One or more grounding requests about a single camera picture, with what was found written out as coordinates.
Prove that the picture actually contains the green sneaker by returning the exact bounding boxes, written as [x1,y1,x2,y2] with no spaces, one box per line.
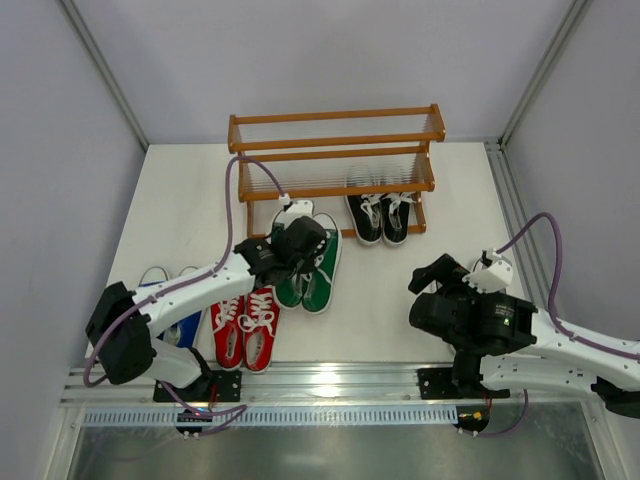
[302,213,343,314]
[271,211,310,309]

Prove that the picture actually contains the black sneaker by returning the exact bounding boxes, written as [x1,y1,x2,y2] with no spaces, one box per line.
[345,193,383,247]
[380,191,415,247]

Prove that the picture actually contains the grey sneaker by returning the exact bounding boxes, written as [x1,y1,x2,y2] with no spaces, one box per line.
[471,257,502,273]

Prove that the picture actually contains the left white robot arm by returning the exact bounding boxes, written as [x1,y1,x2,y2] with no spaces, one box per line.
[83,216,328,394]

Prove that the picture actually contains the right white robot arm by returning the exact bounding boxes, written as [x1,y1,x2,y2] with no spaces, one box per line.
[408,250,639,418]

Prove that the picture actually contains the wooden shoe shelf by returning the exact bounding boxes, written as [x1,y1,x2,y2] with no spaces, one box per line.
[227,104,446,237]

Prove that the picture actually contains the right red sneaker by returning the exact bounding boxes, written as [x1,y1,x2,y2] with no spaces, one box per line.
[240,287,280,373]

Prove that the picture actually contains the red sneaker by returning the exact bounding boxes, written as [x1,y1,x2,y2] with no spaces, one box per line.
[240,287,280,373]
[210,296,245,370]

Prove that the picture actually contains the left red sneaker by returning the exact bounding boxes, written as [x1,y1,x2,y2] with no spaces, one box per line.
[210,296,245,370]

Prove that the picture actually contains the right blue sneaker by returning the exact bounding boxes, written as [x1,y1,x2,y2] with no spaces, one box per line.
[158,311,203,348]

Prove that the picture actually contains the blue sneaker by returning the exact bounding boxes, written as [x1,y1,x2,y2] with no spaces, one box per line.
[138,266,169,287]
[158,311,203,348]

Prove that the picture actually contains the left blue sneaker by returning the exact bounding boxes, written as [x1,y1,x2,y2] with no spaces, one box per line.
[138,266,169,287]

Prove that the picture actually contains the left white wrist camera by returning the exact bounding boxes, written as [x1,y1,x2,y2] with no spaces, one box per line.
[274,194,314,227]

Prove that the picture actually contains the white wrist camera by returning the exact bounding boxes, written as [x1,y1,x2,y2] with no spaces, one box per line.
[274,194,314,227]
[462,249,515,294]

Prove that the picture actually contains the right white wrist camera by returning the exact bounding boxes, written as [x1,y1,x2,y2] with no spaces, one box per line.
[462,249,515,294]

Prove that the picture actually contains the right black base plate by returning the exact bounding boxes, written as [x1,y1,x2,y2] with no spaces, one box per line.
[416,367,510,400]

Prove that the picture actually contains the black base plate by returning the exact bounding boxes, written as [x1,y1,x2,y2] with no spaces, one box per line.
[416,367,510,400]
[169,370,242,403]

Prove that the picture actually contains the aluminium right side rail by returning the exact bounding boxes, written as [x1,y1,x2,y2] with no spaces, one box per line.
[484,141,550,307]

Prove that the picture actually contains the aluminium rail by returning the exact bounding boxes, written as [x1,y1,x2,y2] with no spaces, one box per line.
[61,357,596,406]
[484,141,550,307]

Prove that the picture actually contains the slotted grey cable duct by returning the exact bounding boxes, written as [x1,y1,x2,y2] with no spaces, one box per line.
[81,404,458,429]

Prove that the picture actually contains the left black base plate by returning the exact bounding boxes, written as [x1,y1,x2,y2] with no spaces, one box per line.
[169,370,242,403]

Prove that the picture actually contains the aluminium front rail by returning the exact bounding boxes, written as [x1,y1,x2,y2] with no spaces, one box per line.
[61,357,596,406]

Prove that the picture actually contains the right aluminium corner post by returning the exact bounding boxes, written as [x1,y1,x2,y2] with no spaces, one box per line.
[498,0,593,150]

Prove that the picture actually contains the aluminium corner post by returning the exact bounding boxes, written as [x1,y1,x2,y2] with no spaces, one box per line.
[56,0,150,151]
[498,0,593,150]

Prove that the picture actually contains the left aluminium corner post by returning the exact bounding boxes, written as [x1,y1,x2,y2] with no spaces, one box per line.
[56,0,150,151]

